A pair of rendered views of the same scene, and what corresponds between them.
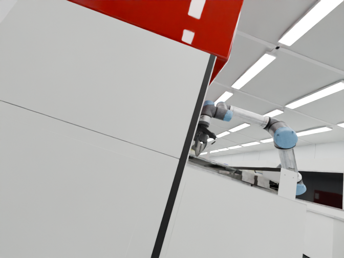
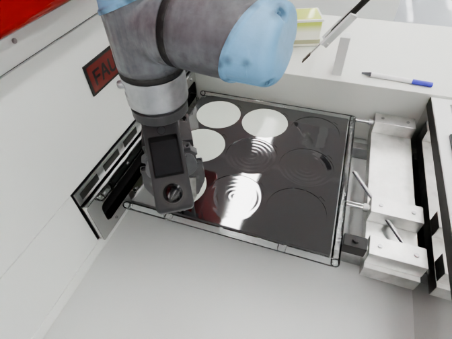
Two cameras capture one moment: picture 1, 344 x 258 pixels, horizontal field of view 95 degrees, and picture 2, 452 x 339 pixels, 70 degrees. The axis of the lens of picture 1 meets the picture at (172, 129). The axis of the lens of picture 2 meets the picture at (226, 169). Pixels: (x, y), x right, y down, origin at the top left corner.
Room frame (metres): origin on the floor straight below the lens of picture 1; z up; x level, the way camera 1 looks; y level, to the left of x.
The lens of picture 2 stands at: (0.67, -0.40, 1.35)
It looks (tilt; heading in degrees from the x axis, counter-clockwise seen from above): 47 degrees down; 24
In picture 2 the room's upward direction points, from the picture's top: 3 degrees counter-clockwise
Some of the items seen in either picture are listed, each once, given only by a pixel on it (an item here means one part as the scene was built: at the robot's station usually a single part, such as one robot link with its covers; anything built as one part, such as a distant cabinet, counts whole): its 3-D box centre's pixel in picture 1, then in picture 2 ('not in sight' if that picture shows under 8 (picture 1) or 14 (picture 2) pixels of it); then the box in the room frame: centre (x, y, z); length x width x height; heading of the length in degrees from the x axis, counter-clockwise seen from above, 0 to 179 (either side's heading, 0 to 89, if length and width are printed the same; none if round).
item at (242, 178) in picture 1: (232, 177); (388, 190); (1.13, -0.52, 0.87); 0.36 x 0.08 x 0.03; 3
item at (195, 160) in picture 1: (199, 161); (251, 156); (1.10, -0.25, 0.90); 0.34 x 0.34 x 0.01; 3
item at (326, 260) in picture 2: (209, 161); (222, 231); (0.92, -0.27, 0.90); 0.37 x 0.01 x 0.01; 93
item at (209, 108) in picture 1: (208, 109); (143, 20); (0.94, -0.18, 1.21); 0.09 x 0.08 x 0.11; 86
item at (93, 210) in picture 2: not in sight; (153, 141); (1.07, -0.05, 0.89); 0.44 x 0.02 x 0.10; 3
